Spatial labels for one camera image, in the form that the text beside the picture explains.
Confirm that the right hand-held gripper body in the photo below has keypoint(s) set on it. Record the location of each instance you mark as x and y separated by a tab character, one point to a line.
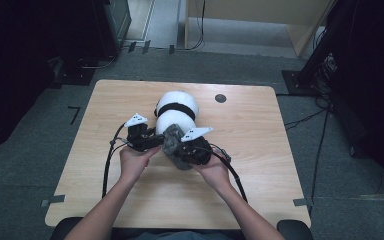
198	151

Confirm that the dark round table grommet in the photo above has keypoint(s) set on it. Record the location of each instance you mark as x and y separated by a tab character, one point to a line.
220	98

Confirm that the grey fuzzy cloth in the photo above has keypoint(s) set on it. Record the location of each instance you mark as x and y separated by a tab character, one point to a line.
173	143

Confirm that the dark floor tape strip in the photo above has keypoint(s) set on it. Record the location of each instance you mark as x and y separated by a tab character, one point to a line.
171	49
131	46

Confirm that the person's left hand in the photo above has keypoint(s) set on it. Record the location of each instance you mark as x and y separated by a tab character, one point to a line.
135	163

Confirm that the light wooden cabinet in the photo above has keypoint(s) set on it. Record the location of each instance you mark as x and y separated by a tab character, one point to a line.
246	7

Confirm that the panda plush toy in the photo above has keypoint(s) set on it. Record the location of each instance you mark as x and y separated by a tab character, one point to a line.
176	113

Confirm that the black square stand base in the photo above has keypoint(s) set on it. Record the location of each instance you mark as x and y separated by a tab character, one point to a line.
291	83

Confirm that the black angled floor tape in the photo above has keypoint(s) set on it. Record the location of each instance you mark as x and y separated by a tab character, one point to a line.
76	113

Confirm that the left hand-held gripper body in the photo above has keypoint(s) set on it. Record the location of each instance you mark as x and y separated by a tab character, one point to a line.
135	136

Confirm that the black slanted stand post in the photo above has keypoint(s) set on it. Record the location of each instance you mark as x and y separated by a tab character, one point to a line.
326	43

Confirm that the person's dark clothing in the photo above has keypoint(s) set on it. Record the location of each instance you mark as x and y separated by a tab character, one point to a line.
180	236

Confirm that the dark curtain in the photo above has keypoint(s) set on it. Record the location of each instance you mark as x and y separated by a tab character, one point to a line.
16	66
376	83

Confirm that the grey tape strip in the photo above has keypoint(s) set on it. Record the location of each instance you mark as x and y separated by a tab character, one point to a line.
302	202
53	200

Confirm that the person's right hand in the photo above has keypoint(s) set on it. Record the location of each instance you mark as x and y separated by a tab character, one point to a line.
213	173

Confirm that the dark equipment cabinet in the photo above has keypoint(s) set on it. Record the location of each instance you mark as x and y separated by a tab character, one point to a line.
120	20

